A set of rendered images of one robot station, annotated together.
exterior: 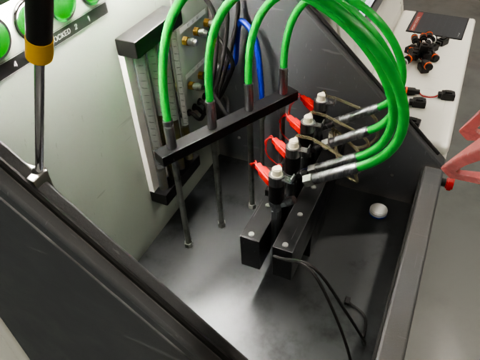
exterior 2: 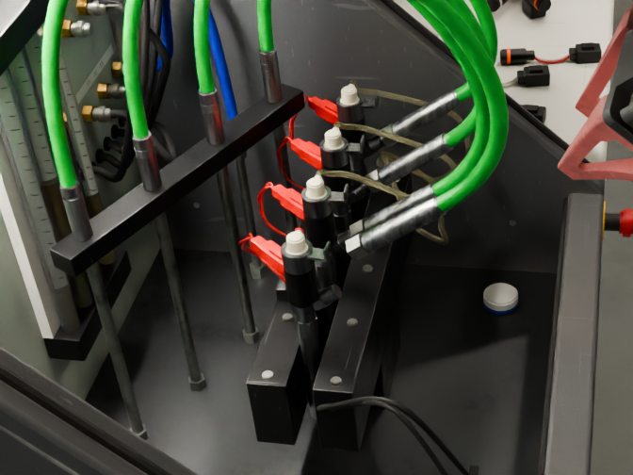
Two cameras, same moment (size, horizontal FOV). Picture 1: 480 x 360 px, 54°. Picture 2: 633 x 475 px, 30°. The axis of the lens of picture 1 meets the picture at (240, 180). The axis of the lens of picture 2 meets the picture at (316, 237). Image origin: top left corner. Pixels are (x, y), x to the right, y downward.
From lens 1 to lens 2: 26 cm
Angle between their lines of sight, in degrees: 8
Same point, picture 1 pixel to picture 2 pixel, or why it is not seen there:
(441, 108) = (580, 80)
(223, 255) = (214, 441)
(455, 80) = (597, 22)
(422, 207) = (576, 269)
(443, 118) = not seen: hidden behind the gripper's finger
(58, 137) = not seen: outside the picture
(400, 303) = (564, 441)
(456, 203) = not seen: outside the picture
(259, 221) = (278, 349)
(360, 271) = (487, 417)
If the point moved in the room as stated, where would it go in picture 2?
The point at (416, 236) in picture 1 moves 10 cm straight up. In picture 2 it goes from (574, 321) to (578, 240)
